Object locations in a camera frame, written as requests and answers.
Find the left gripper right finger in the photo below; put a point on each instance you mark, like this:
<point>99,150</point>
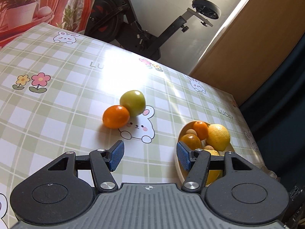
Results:
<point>202,162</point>

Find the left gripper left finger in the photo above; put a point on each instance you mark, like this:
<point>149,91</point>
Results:
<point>101,163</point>

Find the large yellow lemon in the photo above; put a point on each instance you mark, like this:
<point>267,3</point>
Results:
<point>213,174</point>

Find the dark orange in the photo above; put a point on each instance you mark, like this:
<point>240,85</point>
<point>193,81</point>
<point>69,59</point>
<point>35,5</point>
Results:
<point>191,140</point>

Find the bright orange tangerine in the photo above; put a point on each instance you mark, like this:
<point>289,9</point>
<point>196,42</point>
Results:
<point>201,129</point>

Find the small orange tangerine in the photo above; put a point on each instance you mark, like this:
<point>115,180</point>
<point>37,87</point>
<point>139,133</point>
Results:
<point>115,117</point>

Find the yellow-green apple far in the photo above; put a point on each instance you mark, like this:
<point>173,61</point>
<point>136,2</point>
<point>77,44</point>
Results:
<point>134,101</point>

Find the dark teal curtain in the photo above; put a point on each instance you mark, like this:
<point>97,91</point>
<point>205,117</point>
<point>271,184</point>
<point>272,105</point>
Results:
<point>275,116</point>

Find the black exercise bike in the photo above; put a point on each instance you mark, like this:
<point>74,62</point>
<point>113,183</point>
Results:
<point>136,28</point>

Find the wooden panel door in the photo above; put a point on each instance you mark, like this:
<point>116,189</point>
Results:
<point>252,47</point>

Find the red printed backdrop curtain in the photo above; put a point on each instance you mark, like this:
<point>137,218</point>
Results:
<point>18,16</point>

